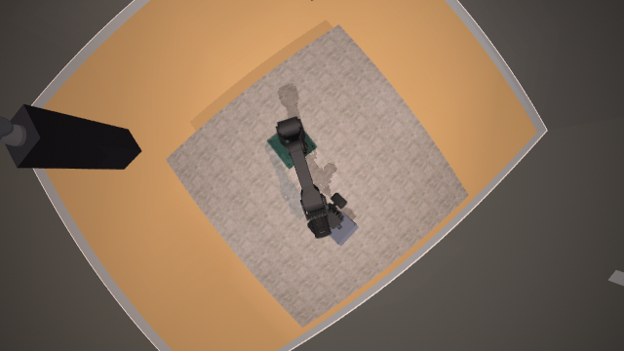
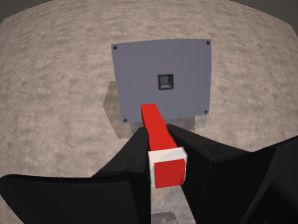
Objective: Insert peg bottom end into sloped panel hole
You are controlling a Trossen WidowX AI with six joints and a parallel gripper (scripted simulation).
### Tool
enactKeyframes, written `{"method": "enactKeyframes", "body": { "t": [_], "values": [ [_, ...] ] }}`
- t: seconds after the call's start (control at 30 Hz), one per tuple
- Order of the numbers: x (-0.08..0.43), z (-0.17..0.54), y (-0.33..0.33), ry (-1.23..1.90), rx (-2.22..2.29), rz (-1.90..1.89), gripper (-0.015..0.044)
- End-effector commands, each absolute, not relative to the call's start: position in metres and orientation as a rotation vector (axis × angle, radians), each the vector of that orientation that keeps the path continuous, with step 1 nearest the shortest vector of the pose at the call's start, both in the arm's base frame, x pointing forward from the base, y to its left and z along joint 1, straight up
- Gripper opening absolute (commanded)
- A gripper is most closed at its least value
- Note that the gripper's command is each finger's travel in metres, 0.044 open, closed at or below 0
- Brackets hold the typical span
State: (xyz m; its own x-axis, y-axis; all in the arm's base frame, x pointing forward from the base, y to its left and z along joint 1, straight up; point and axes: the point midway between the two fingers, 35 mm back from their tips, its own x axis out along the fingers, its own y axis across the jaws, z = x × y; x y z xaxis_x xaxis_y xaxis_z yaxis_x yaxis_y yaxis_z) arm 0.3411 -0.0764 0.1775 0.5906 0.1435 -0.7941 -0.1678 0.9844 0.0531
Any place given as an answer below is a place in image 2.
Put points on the grey sloped panel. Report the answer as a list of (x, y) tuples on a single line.
[(173, 74)]

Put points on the red square peg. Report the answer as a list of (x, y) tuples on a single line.
[(167, 163)]

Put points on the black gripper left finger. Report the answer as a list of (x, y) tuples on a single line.
[(118, 194)]

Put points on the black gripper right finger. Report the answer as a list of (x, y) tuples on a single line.
[(223, 184)]

